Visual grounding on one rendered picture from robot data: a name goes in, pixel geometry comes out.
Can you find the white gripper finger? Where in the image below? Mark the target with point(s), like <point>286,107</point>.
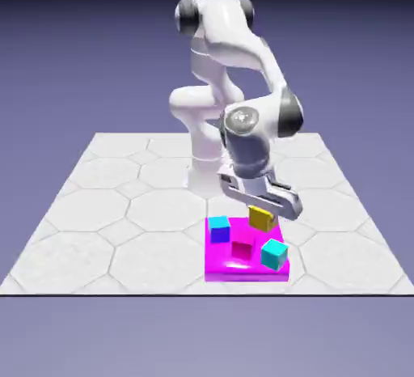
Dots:
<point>274,220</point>

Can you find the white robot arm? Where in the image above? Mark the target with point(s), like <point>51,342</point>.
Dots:
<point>223,27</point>

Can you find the small blue cube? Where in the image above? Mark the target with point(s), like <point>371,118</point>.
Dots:
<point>219,229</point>

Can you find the small cyan cube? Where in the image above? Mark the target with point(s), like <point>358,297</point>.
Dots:
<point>274,254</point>

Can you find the large magenta box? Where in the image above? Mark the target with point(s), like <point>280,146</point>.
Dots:
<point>239,267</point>

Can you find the small red cube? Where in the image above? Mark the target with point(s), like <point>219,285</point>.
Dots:
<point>242,250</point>

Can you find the small yellow cube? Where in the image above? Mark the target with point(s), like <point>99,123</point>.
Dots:
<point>258,219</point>

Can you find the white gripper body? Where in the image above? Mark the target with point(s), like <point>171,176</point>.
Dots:
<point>278,204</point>

